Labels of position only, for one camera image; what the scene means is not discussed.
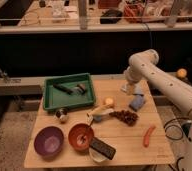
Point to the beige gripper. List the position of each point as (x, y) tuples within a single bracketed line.
[(130, 89)]

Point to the light blue towel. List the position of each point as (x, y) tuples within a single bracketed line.
[(137, 91)]

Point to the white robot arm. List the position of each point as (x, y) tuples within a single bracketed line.
[(143, 65)]

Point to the orange bowl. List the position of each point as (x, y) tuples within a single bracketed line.
[(80, 136)]

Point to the white small bowl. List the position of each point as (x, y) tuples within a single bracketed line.
[(96, 156)]

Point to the purple bowl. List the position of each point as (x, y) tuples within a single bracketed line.
[(49, 142)]

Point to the blue sponge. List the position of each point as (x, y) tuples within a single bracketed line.
[(137, 103)]

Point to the yellow round fruit toy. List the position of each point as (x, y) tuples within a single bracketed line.
[(109, 101)]

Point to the orange carrot toy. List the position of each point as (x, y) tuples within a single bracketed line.
[(147, 135)]

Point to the grey brush in tray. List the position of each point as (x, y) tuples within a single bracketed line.
[(81, 88)]

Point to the orange ball on ledge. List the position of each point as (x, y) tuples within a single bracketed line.
[(181, 73)]

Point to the black remote control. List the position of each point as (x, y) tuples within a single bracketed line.
[(103, 148)]

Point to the dark marker in tray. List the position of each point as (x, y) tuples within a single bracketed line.
[(63, 88)]

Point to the black bag on shelf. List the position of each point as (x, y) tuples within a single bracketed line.
[(110, 16)]

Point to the red object on shelf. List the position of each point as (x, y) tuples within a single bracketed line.
[(133, 12)]

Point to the green plastic tray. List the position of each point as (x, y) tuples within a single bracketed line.
[(54, 99)]

